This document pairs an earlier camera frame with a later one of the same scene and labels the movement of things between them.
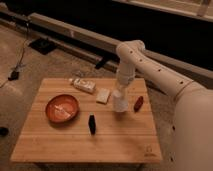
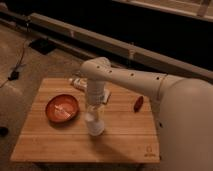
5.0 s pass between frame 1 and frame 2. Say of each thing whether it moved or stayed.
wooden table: stayed
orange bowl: stayed
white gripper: moved
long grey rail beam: stayed
